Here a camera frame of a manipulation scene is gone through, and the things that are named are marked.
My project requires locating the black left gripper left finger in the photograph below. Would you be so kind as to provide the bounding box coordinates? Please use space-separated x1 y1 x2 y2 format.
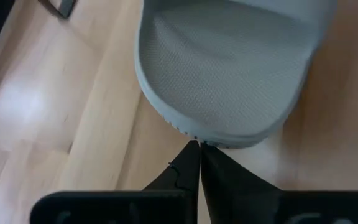
29 139 201 224

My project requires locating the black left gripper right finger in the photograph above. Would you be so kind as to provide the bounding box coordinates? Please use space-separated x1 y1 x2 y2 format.
200 142 358 224

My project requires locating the grey foam slide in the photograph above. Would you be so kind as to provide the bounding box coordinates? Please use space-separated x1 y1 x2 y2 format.
134 0 339 150

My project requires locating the wooden shelf with black frame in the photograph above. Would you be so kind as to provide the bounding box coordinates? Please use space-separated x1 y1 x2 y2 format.
37 0 78 20

